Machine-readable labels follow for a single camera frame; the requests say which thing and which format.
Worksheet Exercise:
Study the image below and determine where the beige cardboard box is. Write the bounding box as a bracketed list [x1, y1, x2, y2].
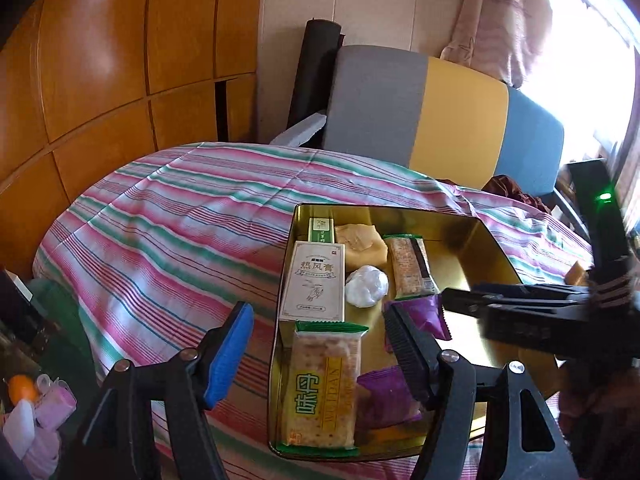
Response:
[277, 241, 347, 322]

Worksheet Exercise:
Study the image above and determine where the white plastic bottle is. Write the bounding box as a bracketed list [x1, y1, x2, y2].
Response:
[2, 400, 36, 461]

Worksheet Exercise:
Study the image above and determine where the purple snack packet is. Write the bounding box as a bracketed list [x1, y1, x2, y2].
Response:
[356, 366, 423, 428]
[384, 294, 451, 353]

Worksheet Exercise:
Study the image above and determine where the gold tin box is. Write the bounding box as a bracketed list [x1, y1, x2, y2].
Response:
[267, 203, 566, 461]

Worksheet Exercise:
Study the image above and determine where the small yellow sponge block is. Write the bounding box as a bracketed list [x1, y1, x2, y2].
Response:
[565, 260, 593, 286]

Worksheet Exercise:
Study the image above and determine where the large white plastic ball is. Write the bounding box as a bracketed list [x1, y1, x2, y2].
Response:
[345, 265, 390, 307]

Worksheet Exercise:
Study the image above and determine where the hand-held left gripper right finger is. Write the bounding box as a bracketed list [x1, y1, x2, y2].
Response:
[382, 301, 576, 480]

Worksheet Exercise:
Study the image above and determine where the large yellow sponge block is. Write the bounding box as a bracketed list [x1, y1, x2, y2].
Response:
[334, 223, 388, 272]

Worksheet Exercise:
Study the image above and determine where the yellow label cracker packet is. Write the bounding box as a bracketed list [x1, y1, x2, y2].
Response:
[279, 321, 370, 450]

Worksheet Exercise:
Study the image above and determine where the black rolled mat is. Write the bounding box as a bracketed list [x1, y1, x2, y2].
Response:
[286, 19, 346, 133]

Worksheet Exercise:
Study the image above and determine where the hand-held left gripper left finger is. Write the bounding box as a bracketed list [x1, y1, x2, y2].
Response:
[75, 301, 256, 480]

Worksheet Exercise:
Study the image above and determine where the small green box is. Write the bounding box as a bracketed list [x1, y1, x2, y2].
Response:
[306, 216, 335, 245]

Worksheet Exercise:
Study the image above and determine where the dark label cracker packet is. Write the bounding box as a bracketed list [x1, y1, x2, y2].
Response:
[383, 234, 441, 298]

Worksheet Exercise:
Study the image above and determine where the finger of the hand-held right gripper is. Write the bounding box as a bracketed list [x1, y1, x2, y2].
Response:
[442, 287, 593, 318]
[470, 283, 595, 296]

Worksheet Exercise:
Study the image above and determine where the pink plastic item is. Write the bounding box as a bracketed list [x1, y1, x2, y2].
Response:
[35, 380, 76, 428]

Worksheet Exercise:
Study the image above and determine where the striped cloth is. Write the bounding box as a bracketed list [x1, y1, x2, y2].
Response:
[32, 142, 596, 480]

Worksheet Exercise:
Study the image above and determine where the dark red cloth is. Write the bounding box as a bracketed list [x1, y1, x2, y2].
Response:
[482, 175, 551, 211]

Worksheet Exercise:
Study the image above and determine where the grey yellow blue chair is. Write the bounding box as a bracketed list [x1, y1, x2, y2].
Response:
[322, 45, 566, 198]

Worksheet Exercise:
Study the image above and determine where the wooden wardrobe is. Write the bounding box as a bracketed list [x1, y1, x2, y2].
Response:
[0, 0, 266, 281]

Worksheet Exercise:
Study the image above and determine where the orange ball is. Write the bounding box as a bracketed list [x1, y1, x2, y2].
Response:
[7, 375, 38, 403]

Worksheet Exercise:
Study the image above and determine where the white foam piece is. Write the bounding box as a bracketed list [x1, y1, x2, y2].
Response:
[270, 112, 328, 148]

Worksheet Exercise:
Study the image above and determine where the patterned beige curtain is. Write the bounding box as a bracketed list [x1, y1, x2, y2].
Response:
[440, 0, 556, 86]

